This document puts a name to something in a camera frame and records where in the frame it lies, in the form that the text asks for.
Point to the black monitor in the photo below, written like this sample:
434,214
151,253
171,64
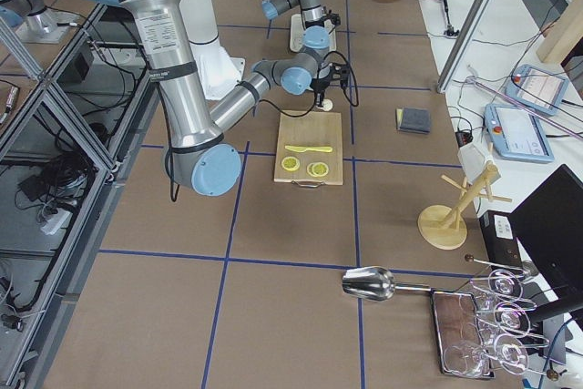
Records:
548,224

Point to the aluminium frame post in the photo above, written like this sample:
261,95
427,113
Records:
461,45

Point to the wooden cutting board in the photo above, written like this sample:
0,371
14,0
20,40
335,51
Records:
314,129

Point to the glass goblet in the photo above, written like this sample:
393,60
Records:
511,319
506,282
472,360

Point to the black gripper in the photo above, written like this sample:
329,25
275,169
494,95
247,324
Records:
322,86

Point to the black tray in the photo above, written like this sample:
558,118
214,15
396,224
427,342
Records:
454,317

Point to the near teach pendant tablet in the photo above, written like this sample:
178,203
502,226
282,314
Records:
516,134

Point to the cream bear tray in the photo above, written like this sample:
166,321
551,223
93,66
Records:
297,31

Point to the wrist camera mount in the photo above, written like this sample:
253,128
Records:
341,74
333,18

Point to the far teach pendant tablet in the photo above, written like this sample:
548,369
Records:
537,88

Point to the white steamed bun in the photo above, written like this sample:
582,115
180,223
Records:
327,105

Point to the metal scoop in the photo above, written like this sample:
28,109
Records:
377,284

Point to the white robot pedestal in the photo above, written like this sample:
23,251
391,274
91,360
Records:
218,72

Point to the teach pendant tablet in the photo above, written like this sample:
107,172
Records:
516,134
537,88

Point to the wooden mug tree stand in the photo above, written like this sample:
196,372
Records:
443,227

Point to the grey folded cloth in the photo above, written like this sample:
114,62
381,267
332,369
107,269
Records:
415,120

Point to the lemon slice near handle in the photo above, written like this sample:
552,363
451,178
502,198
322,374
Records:
290,163

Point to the yellow plastic knife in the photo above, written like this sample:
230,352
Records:
303,149

